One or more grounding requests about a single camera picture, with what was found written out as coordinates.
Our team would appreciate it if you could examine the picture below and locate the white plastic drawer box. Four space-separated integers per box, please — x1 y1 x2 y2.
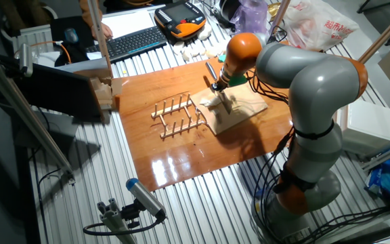
339 99 390 157

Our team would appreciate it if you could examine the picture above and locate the black mouse pad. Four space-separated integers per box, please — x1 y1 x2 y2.
49 15 96 52

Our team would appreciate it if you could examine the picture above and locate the orange black teach pendant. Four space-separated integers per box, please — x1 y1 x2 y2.
153 0 208 42

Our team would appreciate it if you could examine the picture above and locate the black computer keyboard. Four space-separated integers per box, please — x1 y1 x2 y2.
85 25 168 64

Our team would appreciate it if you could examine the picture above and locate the grey aluminium rail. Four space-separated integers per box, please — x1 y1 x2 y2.
360 138 390 172

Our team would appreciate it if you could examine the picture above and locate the dark computer mouse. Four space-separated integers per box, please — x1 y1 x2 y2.
63 27 80 44

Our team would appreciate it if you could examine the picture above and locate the brown sleeved forearm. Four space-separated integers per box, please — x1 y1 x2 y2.
79 0 104 28

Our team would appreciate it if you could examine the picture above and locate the wooden peg dish rack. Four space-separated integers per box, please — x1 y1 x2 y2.
150 93 205 140

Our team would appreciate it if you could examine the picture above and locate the gold foil object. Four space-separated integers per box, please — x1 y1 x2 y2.
267 2 282 18

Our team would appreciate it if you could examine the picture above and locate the upright aluminium frame post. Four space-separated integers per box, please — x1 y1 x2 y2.
86 0 114 79

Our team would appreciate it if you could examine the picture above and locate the slanted wooden beam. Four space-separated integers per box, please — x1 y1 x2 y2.
359 1 390 65

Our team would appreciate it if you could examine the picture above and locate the steel cleaver knife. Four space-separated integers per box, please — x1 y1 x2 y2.
204 61 233 115

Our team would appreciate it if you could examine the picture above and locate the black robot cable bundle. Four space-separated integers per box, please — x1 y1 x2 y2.
245 25 390 244

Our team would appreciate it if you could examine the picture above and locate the person's bare hand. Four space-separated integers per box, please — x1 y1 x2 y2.
91 22 114 41

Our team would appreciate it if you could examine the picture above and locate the orange cable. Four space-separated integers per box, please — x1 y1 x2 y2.
14 39 72 65

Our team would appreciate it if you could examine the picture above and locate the glossy brown wooden board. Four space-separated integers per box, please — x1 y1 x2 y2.
113 57 294 192

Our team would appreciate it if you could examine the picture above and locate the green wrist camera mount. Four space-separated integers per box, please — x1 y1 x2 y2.
217 54 248 87

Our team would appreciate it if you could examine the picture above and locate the slanted aluminium frame beam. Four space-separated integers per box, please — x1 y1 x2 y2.
0 47 77 186

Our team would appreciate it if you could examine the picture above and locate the aluminium profile camera stand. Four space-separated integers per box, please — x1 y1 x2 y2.
96 198 138 244

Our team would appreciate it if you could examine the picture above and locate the silver camera with blue end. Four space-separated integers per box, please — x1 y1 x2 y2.
125 177 168 222

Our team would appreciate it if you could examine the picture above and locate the white paper sheet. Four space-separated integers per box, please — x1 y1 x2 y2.
100 9 156 40

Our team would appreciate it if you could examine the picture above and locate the thin wooden post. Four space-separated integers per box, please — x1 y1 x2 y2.
269 0 291 37

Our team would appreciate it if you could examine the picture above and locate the black camera cable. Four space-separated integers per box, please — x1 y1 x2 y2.
82 216 165 237

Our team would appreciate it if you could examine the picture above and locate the light wooden cutting board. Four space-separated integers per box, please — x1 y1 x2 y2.
190 83 269 136

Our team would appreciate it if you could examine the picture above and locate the black flat monitor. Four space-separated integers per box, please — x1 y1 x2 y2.
10 62 105 121

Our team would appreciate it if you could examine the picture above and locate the silver depth camera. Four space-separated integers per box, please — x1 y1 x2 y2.
18 43 35 78

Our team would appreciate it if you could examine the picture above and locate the black camera bracket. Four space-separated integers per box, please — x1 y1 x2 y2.
120 199 142 230

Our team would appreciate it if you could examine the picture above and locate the white red-printed plastic bag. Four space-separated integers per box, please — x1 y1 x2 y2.
281 0 360 52

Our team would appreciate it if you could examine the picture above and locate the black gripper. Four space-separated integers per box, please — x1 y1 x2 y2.
211 80 228 99

